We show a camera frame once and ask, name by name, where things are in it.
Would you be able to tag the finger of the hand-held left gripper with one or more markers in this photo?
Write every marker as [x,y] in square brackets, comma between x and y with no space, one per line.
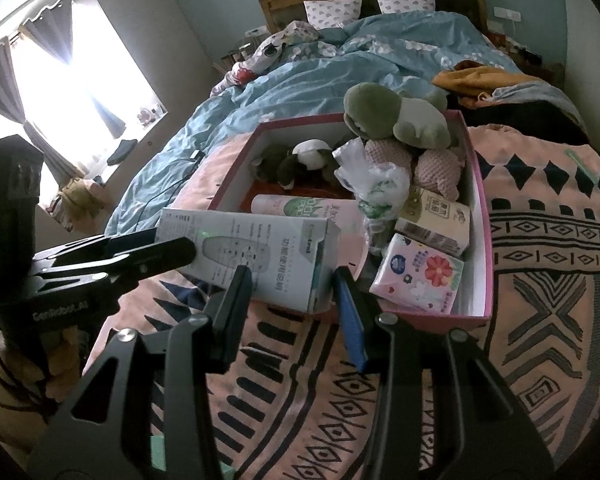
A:
[160,257]
[125,244]

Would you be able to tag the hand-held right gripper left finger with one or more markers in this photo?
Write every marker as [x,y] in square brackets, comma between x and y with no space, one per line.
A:
[235,310]

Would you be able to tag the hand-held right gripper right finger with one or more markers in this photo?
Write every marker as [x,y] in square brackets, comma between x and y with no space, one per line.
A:
[352,325]

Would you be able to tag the white remote control box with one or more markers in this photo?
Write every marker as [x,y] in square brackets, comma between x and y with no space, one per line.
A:
[280,260]

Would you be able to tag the floral tissue pack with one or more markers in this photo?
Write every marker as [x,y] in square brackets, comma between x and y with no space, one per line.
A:
[420,275]

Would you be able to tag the pink cardboard box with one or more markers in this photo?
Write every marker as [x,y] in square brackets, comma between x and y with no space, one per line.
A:
[300,130]

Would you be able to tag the green frog plush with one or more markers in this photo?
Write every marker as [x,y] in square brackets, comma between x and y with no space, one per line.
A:
[375,110]

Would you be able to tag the person's left forearm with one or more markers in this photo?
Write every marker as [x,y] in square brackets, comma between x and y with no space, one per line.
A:
[10,400]

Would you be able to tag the pile of pale clothes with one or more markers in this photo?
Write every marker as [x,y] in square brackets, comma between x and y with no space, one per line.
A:
[80,200]

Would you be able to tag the pale pink packet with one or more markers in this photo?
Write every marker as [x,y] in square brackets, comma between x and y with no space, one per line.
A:
[352,245]

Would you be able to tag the dark cloth on windowsill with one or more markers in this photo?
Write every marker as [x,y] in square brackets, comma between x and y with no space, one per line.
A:
[121,151]

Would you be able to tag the grey curtain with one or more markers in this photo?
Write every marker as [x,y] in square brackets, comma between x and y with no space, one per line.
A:
[55,35]
[5,95]

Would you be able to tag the white and green bottle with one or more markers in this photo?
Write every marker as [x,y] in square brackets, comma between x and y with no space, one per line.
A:
[290,206]

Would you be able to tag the beige tissue pack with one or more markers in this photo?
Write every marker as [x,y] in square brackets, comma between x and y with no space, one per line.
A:
[430,220]

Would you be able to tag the small pink ornament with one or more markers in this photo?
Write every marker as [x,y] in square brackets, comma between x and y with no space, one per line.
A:
[147,115]

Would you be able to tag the clear plastic bag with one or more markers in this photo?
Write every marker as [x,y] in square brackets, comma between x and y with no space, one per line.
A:
[375,185]

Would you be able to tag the window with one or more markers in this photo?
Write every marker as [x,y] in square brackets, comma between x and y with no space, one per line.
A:
[90,75]

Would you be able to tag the dark green and white plush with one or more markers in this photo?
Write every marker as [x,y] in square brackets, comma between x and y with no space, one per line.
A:
[280,165]

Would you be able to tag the pink knitted plush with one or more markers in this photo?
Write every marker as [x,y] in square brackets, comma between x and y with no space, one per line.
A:
[437,175]

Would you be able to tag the pink patterned blanket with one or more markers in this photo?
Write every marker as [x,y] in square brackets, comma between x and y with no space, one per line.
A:
[530,260]

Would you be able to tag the blue floral duvet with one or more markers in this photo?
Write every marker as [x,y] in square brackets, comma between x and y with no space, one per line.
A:
[290,85]

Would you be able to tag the bedside rack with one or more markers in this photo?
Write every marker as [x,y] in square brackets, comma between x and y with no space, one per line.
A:
[240,52]

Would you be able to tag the white floral cloth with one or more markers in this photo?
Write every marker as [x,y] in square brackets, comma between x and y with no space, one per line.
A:
[275,45]

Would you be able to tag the orange cloth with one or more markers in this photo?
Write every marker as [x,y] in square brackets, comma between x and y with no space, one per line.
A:
[480,80]

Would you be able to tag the thin green strip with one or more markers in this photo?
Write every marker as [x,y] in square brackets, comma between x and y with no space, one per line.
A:
[587,165]

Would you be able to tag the grey cloth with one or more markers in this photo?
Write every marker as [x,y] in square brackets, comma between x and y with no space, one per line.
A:
[545,97]

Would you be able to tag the cluttered nightstand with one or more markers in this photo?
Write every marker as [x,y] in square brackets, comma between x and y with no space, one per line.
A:
[525,55]

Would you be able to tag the white wall socket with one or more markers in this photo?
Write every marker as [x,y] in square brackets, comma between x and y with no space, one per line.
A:
[506,13]

